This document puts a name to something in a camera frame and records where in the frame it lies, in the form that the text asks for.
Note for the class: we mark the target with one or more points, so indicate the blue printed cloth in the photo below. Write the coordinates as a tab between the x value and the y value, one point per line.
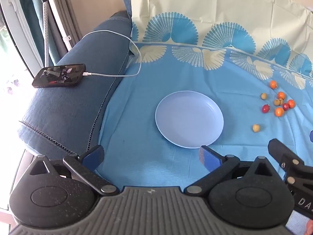
146	127

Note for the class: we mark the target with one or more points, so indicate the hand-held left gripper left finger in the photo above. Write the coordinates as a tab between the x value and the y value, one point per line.
94	155

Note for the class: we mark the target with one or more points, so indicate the white pipe with clip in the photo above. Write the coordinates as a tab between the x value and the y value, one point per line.
62	27

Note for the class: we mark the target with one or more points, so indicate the light blue plate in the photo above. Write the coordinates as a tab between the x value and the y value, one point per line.
189	118

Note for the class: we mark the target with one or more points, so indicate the orange kumquat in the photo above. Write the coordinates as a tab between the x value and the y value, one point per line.
281	95

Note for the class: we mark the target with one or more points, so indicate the orange cherry tomato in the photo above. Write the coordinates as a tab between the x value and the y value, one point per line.
291	103
279	112
273	84

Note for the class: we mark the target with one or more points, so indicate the black smartphone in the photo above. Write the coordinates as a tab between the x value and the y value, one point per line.
58	76

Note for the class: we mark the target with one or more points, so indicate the teal curtain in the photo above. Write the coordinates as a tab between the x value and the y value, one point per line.
31	5

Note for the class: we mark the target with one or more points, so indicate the white window frame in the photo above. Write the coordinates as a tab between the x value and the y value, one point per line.
16	17

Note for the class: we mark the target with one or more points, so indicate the white perforated pole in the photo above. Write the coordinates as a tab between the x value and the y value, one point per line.
45	29

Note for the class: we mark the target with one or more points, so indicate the red cherry tomato with stem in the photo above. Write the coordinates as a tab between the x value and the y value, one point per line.
265	108

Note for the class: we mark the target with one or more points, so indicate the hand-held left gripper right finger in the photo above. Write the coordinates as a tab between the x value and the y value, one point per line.
207	158

